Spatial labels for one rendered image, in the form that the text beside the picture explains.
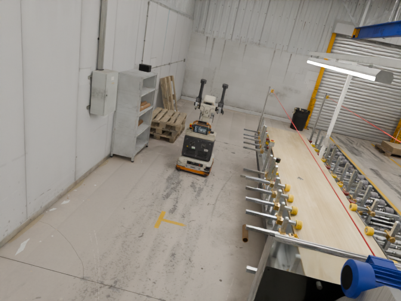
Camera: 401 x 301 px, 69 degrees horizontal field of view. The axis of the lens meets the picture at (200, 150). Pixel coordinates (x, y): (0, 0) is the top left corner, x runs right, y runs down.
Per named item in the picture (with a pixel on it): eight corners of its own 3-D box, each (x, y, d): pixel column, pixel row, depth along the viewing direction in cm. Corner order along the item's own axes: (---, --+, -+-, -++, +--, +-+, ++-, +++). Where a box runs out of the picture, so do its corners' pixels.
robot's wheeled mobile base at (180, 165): (208, 177, 532) (211, 165, 523) (175, 169, 538) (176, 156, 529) (213, 163, 594) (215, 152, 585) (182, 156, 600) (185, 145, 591)
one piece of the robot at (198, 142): (207, 168, 534) (217, 125, 505) (179, 161, 539) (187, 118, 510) (210, 162, 566) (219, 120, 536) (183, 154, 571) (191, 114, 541)
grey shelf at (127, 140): (110, 156, 540) (117, 72, 484) (127, 141, 624) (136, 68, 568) (133, 162, 537) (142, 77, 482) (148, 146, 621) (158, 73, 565)
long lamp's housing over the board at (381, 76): (373, 80, 206) (378, 69, 203) (306, 62, 429) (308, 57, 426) (391, 84, 205) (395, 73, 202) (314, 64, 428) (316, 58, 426)
